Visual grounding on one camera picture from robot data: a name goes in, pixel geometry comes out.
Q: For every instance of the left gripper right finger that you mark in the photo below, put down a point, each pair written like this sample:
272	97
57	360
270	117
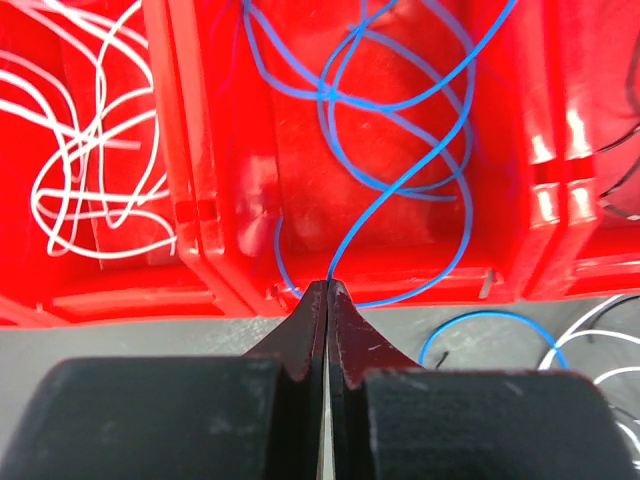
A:
392	419

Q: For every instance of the red compartment bin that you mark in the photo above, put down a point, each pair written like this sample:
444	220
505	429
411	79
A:
184	159

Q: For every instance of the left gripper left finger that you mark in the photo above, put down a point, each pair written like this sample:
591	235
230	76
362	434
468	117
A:
253	416

